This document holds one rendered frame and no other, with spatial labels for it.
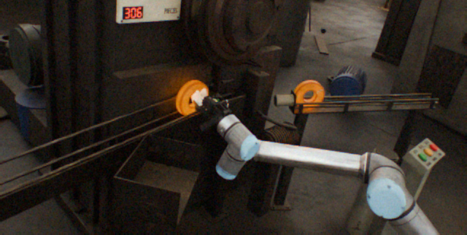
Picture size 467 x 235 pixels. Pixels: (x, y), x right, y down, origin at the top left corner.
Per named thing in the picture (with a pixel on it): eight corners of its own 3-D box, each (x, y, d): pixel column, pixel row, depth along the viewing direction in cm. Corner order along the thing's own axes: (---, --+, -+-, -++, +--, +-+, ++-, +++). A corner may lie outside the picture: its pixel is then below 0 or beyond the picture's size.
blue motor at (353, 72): (322, 104, 363) (333, 71, 348) (334, 86, 412) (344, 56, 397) (355, 114, 354) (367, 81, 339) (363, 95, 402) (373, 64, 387)
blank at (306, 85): (300, 112, 199) (302, 115, 196) (287, 90, 192) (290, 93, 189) (326, 97, 198) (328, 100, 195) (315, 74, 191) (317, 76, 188)
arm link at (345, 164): (407, 152, 141) (237, 128, 166) (407, 169, 130) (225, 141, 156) (403, 179, 145) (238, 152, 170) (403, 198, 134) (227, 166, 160)
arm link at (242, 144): (238, 165, 141) (250, 146, 136) (218, 142, 146) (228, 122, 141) (255, 159, 148) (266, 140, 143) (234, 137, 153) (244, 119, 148)
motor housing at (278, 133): (240, 208, 214) (257, 126, 191) (265, 193, 230) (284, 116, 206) (257, 222, 207) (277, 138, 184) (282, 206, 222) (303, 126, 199)
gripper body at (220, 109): (217, 91, 154) (236, 110, 149) (210, 106, 159) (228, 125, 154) (202, 95, 149) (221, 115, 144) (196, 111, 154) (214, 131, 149)
